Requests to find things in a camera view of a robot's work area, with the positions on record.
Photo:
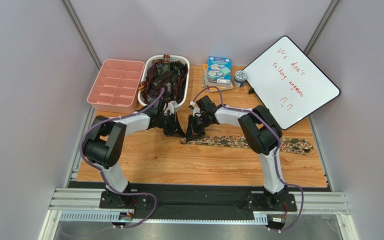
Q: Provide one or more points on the pink divided tray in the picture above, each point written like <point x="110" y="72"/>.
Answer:
<point x="115" y="88"/>

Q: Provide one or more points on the aluminium rail frame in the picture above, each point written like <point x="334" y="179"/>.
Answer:
<point x="80" y="205"/>

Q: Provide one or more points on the patterned paisley necktie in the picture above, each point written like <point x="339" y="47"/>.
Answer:
<point x="288" y="145"/>

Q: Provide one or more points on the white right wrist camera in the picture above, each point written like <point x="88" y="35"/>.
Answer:
<point x="195" y="110"/>

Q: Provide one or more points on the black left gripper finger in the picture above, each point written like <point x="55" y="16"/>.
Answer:
<point x="168" y="132"/>
<point x="177" y="129"/>

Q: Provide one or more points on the blue packaged book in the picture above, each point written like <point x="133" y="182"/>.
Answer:
<point x="218" y="70"/>

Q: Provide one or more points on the white dry-erase board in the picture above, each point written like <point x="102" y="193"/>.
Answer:
<point x="289" y="83"/>

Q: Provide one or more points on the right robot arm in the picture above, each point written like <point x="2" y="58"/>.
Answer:
<point x="261" y="131"/>

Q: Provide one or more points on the white perforated basket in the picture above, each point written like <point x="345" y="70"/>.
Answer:
<point x="171" y="58"/>

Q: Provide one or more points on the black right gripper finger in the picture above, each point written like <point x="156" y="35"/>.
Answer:
<point x="189" y="127"/>
<point x="192" y="136"/>

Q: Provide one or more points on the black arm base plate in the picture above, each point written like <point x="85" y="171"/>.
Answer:
<point x="193" y="202"/>

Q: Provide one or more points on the pile of dark ties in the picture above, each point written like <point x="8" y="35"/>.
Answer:
<point x="163" y="74"/>

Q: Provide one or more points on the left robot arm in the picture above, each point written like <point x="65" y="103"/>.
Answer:
<point x="102" y="144"/>

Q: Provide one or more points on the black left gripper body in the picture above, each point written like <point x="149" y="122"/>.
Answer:
<point x="170" y="121"/>

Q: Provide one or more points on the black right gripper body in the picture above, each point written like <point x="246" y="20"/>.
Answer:
<point x="195" y="122"/>

